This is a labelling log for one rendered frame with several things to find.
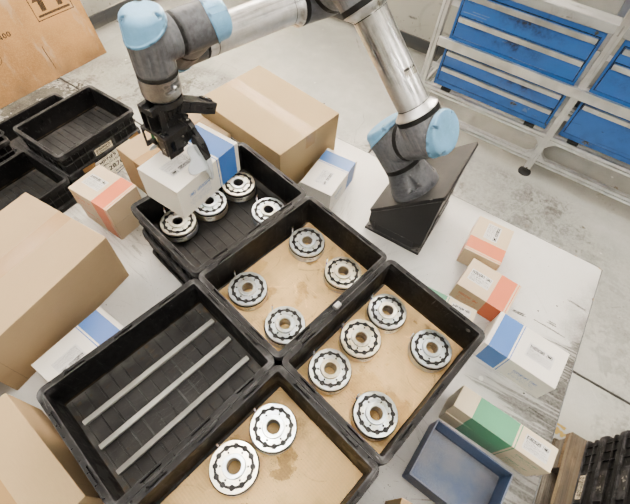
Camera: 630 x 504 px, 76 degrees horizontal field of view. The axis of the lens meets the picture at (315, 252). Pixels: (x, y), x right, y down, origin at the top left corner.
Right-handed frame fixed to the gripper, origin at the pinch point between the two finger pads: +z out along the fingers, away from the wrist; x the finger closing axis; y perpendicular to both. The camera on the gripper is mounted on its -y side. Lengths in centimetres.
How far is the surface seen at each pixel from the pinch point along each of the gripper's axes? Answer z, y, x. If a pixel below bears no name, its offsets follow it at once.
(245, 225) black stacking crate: 28.7, -8.8, 6.1
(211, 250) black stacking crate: 28.6, 4.0, 4.1
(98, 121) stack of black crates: 63, -34, -107
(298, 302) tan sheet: 28.4, 3.1, 33.9
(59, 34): 90, -94, -232
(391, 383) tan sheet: 28, 8, 65
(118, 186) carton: 26.4, 3.7, -33.0
